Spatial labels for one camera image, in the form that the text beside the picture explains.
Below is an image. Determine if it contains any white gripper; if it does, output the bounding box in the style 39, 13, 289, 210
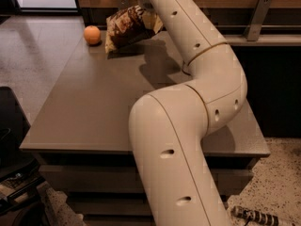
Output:
137, 0, 163, 34

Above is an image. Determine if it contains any brown chip bag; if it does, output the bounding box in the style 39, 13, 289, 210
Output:
105, 6, 156, 54

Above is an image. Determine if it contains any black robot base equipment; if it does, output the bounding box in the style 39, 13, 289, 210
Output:
0, 87, 49, 226

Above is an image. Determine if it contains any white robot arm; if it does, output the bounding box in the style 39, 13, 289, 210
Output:
129, 0, 247, 226

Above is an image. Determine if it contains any orange fruit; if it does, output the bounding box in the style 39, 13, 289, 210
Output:
84, 25, 101, 45

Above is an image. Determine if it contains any grey drawer cabinet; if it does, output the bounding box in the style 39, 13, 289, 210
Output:
22, 32, 269, 225

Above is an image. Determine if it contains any left metal wall bracket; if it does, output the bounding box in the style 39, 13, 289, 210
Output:
117, 0, 129, 9

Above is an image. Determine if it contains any metal wall bracket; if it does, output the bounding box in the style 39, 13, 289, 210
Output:
117, 0, 129, 9
244, 0, 273, 41

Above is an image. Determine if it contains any right metal wall bracket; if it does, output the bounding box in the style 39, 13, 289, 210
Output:
244, 0, 273, 41

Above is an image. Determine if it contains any striped cable on floor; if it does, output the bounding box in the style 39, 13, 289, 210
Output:
230, 205, 280, 226

